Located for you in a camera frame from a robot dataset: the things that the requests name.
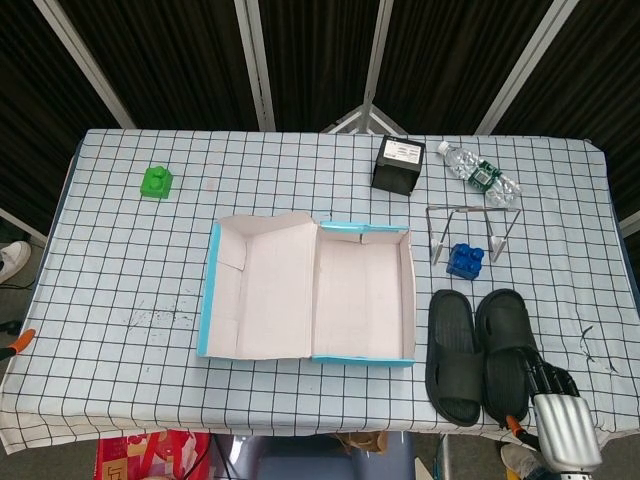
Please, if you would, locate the orange-handled tool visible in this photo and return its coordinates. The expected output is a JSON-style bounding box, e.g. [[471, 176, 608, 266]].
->
[[0, 328, 37, 357]]

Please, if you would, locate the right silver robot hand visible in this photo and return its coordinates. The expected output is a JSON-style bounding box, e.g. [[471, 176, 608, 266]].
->
[[503, 346, 604, 474]]

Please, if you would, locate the black rubber slipper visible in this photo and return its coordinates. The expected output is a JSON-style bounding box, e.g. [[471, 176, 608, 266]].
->
[[424, 288, 485, 427], [474, 288, 540, 424]]

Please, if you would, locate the white screen frame post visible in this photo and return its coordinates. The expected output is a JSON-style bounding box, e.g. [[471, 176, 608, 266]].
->
[[362, 0, 395, 109], [474, 0, 581, 135], [33, 0, 136, 130], [233, 0, 276, 132]]

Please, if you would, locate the white sneaker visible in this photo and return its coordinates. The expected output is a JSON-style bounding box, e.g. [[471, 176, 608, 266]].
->
[[500, 442, 544, 476], [0, 240, 32, 284]]

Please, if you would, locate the black cardboard box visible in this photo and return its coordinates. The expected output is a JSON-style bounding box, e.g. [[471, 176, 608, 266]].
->
[[370, 134, 427, 197]]

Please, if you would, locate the green toy brick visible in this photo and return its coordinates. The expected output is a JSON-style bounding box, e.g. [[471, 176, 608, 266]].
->
[[139, 165, 174, 202]]

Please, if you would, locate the white metal tripod base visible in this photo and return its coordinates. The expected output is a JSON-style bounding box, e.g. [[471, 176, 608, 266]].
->
[[322, 103, 407, 135]]

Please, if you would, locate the checkered tablecloth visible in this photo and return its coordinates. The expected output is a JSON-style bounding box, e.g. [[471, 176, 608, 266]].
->
[[0, 128, 640, 455]]

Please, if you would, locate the light blue shoebox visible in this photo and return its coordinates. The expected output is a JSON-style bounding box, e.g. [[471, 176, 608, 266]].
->
[[195, 211, 418, 370]]

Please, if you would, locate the metal wire stand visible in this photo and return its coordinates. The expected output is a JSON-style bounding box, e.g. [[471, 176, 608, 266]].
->
[[425, 204, 523, 265]]

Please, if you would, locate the blue toy brick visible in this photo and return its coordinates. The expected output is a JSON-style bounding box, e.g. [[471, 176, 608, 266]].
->
[[446, 242, 487, 282]]

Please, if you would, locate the brown paper bag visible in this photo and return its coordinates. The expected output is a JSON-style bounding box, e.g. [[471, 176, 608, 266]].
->
[[334, 430, 389, 454]]

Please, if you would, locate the clear plastic water bottle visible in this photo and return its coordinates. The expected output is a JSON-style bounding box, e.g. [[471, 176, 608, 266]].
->
[[437, 141, 523, 210]]

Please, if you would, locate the metal table leg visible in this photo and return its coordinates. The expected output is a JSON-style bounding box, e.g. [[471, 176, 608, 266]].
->
[[434, 433, 451, 480]]

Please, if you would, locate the red patterned bag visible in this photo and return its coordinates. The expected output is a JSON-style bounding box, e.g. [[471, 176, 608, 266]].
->
[[95, 429, 214, 480]]

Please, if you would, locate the blue-grey chair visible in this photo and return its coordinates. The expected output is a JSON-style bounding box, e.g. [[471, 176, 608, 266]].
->
[[214, 432, 416, 480]]

